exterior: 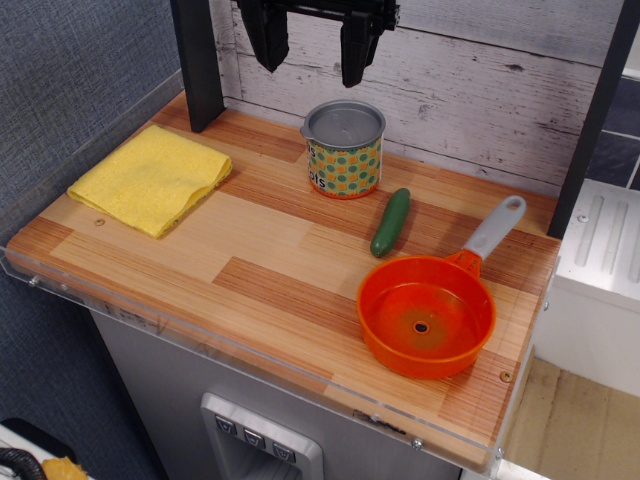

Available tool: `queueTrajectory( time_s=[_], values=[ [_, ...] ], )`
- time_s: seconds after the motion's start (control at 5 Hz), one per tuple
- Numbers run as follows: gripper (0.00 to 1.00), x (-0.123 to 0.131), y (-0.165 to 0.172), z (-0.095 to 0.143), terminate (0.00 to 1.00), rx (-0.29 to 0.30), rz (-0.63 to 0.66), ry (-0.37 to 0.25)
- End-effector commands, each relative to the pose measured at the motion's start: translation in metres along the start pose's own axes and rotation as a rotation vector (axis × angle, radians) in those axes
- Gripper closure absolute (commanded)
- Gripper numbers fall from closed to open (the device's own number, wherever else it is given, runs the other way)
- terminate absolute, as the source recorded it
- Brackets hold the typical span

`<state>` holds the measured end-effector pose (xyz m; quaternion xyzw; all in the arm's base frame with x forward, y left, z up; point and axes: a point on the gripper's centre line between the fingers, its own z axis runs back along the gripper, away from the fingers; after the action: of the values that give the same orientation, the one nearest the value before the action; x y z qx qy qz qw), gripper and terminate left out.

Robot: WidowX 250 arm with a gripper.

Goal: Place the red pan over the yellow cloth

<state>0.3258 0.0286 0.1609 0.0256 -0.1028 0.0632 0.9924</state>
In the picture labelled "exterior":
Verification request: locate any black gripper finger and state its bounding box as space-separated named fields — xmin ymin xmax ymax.
xmin=242 ymin=1 xmax=289 ymax=73
xmin=340 ymin=11 xmax=383 ymax=88

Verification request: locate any white toy sink unit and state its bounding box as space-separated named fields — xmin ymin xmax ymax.
xmin=533 ymin=180 xmax=639 ymax=395

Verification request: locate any black right vertical post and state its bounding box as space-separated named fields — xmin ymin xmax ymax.
xmin=547 ymin=0 xmax=639 ymax=239

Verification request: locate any clear acrylic table guard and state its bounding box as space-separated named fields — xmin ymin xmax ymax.
xmin=6 ymin=234 xmax=553 ymax=471

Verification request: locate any yellow folded cloth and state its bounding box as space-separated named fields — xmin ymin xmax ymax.
xmin=67 ymin=125 xmax=233 ymax=239

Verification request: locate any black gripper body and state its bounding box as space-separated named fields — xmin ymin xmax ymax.
xmin=237 ymin=0 xmax=400 ymax=32

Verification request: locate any black vertical post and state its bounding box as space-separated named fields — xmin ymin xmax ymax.
xmin=547 ymin=0 xmax=639 ymax=239
xmin=170 ymin=0 xmax=225 ymax=133

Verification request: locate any patterned tin can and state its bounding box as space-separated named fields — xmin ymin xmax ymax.
xmin=300 ymin=100 xmax=386 ymax=200

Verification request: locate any yellow object bottom left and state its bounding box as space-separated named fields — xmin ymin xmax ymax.
xmin=41 ymin=457 xmax=89 ymax=480

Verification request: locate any silver dispenser panel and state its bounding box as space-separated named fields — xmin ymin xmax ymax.
xmin=200 ymin=393 xmax=324 ymax=479

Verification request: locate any red pan with grey handle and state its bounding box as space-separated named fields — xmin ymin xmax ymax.
xmin=356 ymin=195 xmax=527 ymax=379

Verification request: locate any black left vertical post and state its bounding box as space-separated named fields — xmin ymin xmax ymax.
xmin=170 ymin=0 xmax=225 ymax=133

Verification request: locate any black corrugated hose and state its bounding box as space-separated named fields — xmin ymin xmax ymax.
xmin=0 ymin=447 xmax=46 ymax=480

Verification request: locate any green toy cucumber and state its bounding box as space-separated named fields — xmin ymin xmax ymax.
xmin=370 ymin=188 xmax=411 ymax=258

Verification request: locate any grey toy fridge cabinet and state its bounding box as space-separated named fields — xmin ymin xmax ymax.
xmin=93 ymin=313 xmax=461 ymax=479

